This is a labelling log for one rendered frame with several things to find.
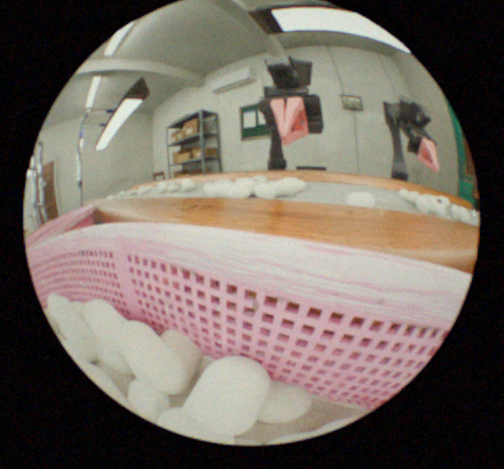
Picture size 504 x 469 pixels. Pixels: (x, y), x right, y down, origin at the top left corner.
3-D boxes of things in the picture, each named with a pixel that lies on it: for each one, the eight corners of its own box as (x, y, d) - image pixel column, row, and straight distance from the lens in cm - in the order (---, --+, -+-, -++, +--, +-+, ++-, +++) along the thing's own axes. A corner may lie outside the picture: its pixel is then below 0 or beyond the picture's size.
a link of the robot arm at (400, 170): (406, 180, 75) (397, 112, 87) (394, 177, 74) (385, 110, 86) (404, 181, 81) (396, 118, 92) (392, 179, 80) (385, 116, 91)
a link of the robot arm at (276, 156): (284, 171, 74) (285, 100, 65) (269, 172, 74) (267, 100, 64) (282, 165, 80) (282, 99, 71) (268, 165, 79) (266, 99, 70)
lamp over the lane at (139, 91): (104, 148, 108) (105, 137, 110) (150, 95, 52) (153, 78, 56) (94, 151, 107) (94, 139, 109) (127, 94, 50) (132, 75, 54)
